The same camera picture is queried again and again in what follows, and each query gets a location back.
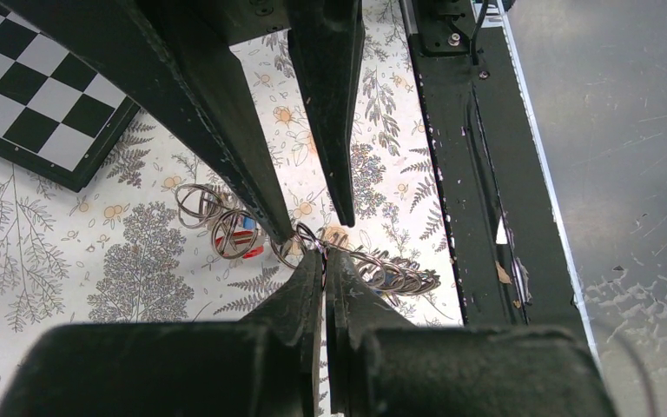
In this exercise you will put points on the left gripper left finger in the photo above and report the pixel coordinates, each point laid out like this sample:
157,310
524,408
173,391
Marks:
265,364

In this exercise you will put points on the blue key tag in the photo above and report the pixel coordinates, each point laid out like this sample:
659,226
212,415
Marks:
248,223

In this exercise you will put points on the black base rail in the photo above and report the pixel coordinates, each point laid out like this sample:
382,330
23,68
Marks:
510,260

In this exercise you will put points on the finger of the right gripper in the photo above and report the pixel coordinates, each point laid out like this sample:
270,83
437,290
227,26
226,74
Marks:
325,43
167,60

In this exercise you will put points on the black white chessboard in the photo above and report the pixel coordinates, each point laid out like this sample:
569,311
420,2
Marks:
59,118

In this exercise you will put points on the red key tag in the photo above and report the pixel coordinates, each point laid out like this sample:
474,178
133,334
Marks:
243,244

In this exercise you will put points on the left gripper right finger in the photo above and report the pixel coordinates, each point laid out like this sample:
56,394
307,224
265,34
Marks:
381,364

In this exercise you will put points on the floral tablecloth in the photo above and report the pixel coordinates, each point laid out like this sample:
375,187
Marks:
118,250

